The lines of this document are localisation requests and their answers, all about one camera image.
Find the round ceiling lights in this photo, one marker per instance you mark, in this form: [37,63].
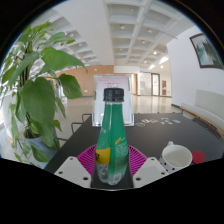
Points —
[122,26]

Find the small printed card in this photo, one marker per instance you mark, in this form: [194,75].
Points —
[153,121]
[145,120]

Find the dark framed glass door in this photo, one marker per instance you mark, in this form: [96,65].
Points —
[155,85]

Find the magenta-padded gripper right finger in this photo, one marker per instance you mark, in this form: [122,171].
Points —
[150,170]

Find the clear acrylic sign stand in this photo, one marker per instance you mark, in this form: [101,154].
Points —
[100,100]

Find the green plastic drink bottle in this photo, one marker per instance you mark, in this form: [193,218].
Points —
[111,133]

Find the flat round red coaster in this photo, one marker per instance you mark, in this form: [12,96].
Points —
[198,157]

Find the dark framed landscape painting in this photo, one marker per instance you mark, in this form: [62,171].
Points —
[208,51]

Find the long white bench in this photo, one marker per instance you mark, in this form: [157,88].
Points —
[208,115]

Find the small round greenish card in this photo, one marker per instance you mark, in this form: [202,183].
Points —
[140,124]

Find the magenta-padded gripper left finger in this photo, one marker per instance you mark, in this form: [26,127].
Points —
[74,170]

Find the green leafy potted plant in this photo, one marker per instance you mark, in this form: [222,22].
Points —
[36,100]

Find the small blue card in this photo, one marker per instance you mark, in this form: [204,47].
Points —
[176,121]

